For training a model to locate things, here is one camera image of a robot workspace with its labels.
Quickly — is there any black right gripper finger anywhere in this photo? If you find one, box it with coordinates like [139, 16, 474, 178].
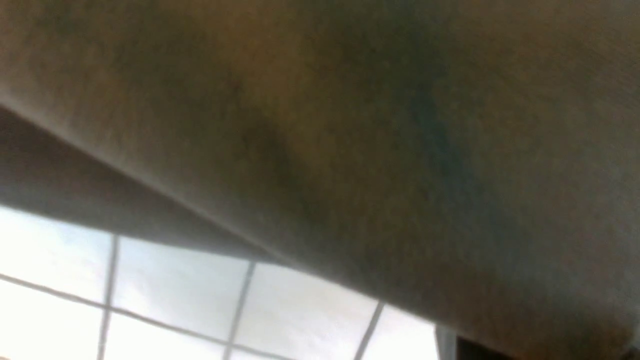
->
[455, 336, 510, 360]

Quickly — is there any gray long-sleeve top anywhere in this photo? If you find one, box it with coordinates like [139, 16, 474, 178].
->
[1, 0, 639, 360]

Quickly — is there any white gridded table mat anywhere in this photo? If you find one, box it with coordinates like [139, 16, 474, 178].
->
[1, 207, 441, 360]

